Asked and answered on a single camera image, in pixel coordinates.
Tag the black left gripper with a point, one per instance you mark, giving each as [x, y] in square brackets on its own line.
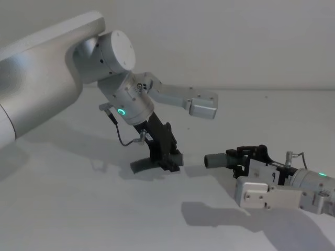
[162, 138]

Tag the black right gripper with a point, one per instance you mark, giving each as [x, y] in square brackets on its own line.
[261, 162]

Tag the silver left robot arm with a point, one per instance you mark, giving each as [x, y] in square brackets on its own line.
[39, 78]

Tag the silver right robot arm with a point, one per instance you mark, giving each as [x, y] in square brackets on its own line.
[308, 180]

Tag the white table cloth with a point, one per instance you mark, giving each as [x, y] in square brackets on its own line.
[78, 209]

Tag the white curtain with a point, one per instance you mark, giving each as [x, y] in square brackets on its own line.
[235, 39]

